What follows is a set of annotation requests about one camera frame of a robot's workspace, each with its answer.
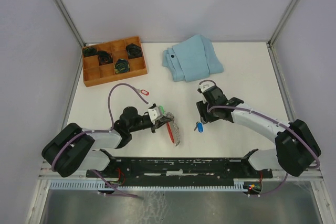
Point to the wooden compartment tray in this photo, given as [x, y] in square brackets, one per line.
[94, 74]

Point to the left aluminium frame post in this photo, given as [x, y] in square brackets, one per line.
[70, 23]

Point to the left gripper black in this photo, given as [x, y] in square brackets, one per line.
[159, 122]

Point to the black rolled belt middle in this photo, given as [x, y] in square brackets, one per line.
[104, 58]

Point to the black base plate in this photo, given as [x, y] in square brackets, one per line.
[154, 171]

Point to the aluminium frame post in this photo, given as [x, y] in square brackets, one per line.
[70, 23]
[282, 23]

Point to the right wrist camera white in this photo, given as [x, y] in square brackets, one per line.
[204, 86]

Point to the black rolled belt front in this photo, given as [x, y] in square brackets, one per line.
[121, 66]

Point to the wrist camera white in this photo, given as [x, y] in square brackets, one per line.
[154, 113]
[204, 86]

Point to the black rolled belt far left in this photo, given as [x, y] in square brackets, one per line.
[89, 51]

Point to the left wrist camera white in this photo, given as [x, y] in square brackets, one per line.
[154, 113]

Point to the black rolled belt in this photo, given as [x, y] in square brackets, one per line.
[104, 58]
[133, 51]
[121, 66]
[89, 51]

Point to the key with red tag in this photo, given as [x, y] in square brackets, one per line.
[142, 91]

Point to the light blue folded cloth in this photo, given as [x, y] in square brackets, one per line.
[191, 60]

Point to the white slotted cable duct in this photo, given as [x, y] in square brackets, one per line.
[59, 184]

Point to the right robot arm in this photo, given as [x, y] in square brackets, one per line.
[295, 148]

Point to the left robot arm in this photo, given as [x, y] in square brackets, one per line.
[75, 148]

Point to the black rolled belt right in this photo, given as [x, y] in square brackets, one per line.
[133, 51]

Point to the red handled metal keyring holder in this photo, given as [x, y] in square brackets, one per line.
[173, 129]

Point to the right aluminium frame post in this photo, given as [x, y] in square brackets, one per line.
[282, 23]

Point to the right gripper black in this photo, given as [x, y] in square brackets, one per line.
[201, 106]

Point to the key with blue tag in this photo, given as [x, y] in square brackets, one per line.
[198, 127]

